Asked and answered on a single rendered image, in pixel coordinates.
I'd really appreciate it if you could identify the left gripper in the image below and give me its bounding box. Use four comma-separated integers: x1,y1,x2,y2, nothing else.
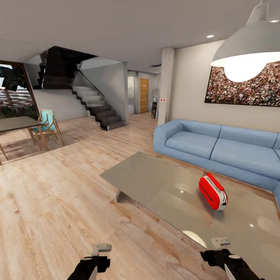
94,256,110,273

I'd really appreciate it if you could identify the radio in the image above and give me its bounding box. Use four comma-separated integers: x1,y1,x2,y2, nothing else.
199,173,228,210

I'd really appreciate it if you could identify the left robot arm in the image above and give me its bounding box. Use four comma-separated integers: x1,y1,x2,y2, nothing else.
67,243,112,280

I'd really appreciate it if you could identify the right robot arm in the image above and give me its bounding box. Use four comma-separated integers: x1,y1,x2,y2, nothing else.
200,237,266,280

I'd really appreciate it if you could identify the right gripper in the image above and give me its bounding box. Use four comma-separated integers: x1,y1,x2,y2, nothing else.
200,248,230,271

